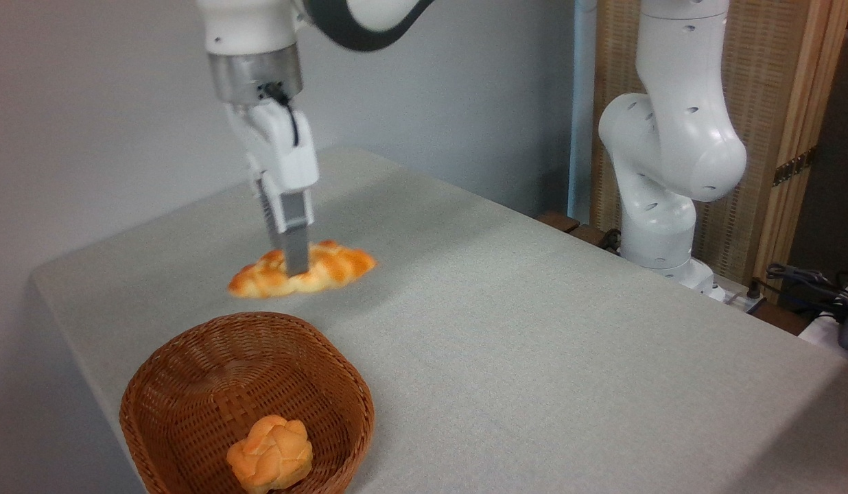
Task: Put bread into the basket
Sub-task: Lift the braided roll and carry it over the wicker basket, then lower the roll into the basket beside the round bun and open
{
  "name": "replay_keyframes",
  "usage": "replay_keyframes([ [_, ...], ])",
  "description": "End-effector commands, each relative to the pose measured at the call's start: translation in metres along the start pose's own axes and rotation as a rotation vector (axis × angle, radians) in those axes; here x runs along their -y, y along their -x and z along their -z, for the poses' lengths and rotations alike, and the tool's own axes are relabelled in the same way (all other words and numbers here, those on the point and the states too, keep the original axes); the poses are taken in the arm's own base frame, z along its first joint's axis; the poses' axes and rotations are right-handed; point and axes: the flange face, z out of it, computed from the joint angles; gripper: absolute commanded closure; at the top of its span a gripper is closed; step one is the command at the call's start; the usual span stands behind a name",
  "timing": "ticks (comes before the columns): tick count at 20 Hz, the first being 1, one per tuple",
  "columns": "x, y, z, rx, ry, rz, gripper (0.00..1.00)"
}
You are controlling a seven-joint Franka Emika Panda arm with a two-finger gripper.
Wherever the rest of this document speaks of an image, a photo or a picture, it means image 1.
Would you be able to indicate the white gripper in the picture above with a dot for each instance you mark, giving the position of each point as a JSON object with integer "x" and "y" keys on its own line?
{"x": 276, "y": 147}

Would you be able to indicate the long braided bread loaf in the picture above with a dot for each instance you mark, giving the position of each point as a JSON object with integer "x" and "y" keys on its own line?
{"x": 335, "y": 264}

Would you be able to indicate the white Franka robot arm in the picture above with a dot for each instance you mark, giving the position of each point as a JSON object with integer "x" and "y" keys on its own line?
{"x": 678, "y": 137}

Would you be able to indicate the brown wicker basket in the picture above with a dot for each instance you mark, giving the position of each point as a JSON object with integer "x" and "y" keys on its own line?
{"x": 204, "y": 384}

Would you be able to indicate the round knotted bread roll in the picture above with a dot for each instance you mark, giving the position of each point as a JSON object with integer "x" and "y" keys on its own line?
{"x": 270, "y": 455}

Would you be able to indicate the brown wooden base board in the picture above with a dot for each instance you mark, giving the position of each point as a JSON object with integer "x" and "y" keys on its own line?
{"x": 575, "y": 229}

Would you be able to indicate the pale vertical pipe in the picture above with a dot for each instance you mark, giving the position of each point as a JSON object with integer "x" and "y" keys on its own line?
{"x": 582, "y": 103}

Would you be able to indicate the wooden woven folding screen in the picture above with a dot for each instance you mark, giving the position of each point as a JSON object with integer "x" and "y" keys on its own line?
{"x": 774, "y": 82}

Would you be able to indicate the dark metal screen hinge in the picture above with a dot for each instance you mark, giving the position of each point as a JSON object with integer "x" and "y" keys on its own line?
{"x": 793, "y": 167}

